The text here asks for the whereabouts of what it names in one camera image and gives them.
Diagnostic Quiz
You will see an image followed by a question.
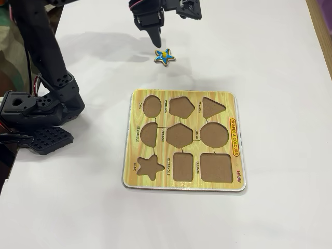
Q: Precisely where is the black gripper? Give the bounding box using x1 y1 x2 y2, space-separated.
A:
128 0 179 49

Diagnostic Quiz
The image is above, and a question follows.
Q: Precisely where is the wooden shape puzzle board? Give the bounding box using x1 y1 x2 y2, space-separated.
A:
121 89 247 192

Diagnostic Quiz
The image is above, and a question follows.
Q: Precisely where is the blue star piece yellow pin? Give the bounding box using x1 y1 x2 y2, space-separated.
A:
152 47 178 67

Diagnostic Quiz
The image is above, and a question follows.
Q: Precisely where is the purple object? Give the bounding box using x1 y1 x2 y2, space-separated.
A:
316 0 332 23

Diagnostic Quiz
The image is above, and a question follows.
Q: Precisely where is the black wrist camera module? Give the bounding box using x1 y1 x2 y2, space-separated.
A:
175 0 203 20

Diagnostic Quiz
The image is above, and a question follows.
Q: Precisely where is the glossy black cable bundle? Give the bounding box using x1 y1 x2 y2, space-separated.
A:
0 133 34 146

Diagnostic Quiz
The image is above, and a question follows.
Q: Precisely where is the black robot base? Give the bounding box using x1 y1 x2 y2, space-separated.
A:
0 89 75 156

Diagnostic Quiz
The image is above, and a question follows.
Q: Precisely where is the red black wire bundle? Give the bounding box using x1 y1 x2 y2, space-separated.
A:
32 73 44 96

